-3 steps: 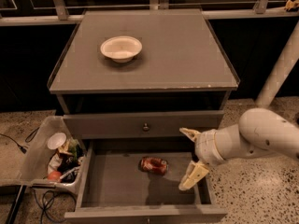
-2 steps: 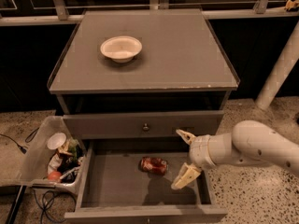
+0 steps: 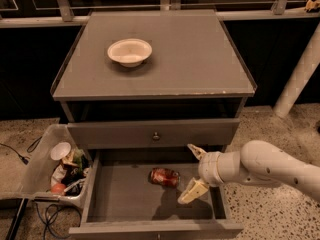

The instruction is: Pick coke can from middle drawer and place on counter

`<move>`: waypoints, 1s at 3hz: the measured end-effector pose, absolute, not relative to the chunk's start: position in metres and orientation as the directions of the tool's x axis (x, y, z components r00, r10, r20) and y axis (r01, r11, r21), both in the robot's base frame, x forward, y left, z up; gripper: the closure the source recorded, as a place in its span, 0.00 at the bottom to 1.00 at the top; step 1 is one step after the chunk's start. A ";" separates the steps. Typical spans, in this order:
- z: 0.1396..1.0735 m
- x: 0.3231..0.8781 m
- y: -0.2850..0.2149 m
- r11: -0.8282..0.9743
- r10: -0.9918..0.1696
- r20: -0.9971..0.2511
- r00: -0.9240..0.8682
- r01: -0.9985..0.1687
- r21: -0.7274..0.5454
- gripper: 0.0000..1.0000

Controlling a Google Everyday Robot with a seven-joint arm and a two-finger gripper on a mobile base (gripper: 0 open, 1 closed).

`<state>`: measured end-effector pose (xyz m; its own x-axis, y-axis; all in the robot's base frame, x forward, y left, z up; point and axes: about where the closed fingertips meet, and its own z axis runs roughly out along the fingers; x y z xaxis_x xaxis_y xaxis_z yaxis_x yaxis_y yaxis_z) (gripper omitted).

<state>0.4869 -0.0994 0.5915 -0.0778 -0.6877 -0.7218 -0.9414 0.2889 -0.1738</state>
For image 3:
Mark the yellow object on ledge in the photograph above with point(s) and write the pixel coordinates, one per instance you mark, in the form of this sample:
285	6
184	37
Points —
312	5

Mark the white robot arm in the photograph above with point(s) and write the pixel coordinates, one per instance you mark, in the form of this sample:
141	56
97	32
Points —
258	163

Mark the white diagonal pole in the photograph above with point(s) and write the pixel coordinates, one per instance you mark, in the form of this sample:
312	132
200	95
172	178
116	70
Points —
306	66

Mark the clear plastic storage bin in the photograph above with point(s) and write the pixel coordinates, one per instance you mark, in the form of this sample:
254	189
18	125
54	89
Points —
34	182

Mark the small white bowl in bin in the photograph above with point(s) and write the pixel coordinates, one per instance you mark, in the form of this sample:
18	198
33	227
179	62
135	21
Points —
60	151

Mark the open grey middle drawer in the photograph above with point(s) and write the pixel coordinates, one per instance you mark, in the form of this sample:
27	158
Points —
122	203

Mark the white bottle in bin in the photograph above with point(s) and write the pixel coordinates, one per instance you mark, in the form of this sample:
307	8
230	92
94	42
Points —
58	175

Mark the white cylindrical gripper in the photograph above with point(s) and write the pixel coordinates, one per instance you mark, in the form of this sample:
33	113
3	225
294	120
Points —
208	168

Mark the white paper bowl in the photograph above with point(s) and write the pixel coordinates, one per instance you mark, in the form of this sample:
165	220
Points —
129	52

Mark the red coke can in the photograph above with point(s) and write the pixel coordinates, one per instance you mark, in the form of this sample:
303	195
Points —
164	177

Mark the metal window railing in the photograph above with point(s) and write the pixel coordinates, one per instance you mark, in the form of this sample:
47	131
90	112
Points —
34	13

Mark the round metal drawer knob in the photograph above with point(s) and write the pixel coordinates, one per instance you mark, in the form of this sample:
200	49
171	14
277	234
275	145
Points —
156	136

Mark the closed grey top drawer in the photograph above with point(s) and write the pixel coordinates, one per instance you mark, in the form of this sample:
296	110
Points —
138	134

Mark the grey drawer cabinet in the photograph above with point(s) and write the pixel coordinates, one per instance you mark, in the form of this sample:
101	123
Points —
194	72

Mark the orange ball in bin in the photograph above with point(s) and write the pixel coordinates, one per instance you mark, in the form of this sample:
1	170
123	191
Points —
58	188

